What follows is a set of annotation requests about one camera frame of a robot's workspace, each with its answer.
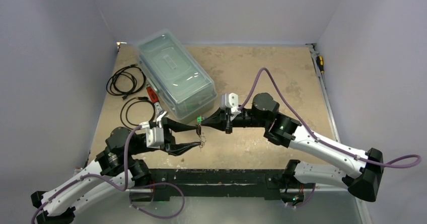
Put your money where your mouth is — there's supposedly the clear plastic storage box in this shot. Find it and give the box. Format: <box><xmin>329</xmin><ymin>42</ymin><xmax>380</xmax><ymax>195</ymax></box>
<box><xmin>131</xmin><ymin>29</ymin><xmax>217</xmax><ymax>123</ymax></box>

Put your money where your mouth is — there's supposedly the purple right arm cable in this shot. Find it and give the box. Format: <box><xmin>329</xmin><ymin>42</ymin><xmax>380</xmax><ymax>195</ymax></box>
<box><xmin>238</xmin><ymin>67</ymin><xmax>422</xmax><ymax>169</ymax></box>

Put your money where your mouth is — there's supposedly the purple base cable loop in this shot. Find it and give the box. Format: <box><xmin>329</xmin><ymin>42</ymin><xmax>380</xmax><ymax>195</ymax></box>
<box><xmin>128</xmin><ymin>181</ymin><xmax>186</xmax><ymax>219</ymax></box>

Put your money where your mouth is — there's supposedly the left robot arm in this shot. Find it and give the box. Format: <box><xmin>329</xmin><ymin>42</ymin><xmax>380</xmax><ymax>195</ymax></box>
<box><xmin>30</xmin><ymin>117</ymin><xmax>201</xmax><ymax>223</ymax></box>

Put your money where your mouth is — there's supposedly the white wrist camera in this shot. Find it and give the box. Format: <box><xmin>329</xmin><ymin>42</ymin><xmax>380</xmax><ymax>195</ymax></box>
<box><xmin>139</xmin><ymin>121</ymin><xmax>165</xmax><ymax>149</ymax></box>
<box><xmin>220</xmin><ymin>93</ymin><xmax>241</xmax><ymax>117</ymax></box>

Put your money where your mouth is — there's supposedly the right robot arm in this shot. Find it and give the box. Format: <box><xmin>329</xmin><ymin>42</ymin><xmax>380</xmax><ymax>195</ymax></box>
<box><xmin>201</xmin><ymin>93</ymin><xmax>384</xmax><ymax>202</ymax></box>

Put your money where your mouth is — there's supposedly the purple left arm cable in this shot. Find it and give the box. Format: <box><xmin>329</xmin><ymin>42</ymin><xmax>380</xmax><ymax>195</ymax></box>
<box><xmin>30</xmin><ymin>125</ymin><xmax>143</xmax><ymax>224</ymax></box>

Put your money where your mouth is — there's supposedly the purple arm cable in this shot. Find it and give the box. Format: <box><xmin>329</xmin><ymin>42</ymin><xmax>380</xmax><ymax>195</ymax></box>
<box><xmin>238</xmin><ymin>67</ymin><xmax>422</xmax><ymax>169</ymax></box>
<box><xmin>30</xmin><ymin>125</ymin><xmax>143</xmax><ymax>224</ymax></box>

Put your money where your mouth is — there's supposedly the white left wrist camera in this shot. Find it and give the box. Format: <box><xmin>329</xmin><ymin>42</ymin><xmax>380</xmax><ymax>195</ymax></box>
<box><xmin>139</xmin><ymin>121</ymin><xmax>165</xmax><ymax>149</ymax></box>

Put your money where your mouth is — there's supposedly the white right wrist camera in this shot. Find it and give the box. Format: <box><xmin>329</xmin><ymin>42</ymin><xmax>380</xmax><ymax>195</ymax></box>
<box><xmin>220</xmin><ymin>93</ymin><xmax>241</xmax><ymax>117</ymax></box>

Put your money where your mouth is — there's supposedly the yellow black screwdriver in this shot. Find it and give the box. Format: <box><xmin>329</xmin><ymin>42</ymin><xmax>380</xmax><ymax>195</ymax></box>
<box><xmin>316</xmin><ymin>55</ymin><xmax>324</xmax><ymax>74</ymax></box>

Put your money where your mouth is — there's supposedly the black usb cable loop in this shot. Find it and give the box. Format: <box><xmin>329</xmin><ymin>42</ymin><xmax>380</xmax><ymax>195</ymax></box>
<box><xmin>120</xmin><ymin>96</ymin><xmax>156</xmax><ymax>127</ymax></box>

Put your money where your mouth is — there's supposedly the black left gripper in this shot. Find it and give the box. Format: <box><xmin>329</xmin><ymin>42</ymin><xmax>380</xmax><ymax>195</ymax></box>
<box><xmin>128</xmin><ymin>118</ymin><xmax>201</xmax><ymax>155</ymax></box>

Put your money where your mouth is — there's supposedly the coiled black cable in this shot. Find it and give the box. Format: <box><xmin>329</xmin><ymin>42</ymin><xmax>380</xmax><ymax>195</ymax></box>
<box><xmin>106</xmin><ymin>63</ymin><xmax>147</xmax><ymax>97</ymax></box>

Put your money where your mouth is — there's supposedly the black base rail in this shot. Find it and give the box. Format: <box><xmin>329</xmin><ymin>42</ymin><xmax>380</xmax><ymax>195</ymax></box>
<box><xmin>132</xmin><ymin>169</ymin><xmax>315</xmax><ymax>202</ymax></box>

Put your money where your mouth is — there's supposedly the metal key organizer plate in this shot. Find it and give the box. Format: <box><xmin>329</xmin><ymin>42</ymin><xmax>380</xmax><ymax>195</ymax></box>
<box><xmin>196</xmin><ymin>123</ymin><xmax>205</xmax><ymax>149</ymax></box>

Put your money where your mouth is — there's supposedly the red handled adjustable wrench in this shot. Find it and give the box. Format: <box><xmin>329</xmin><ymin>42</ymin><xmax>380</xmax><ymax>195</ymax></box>
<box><xmin>147</xmin><ymin>86</ymin><xmax>168</xmax><ymax>121</ymax></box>

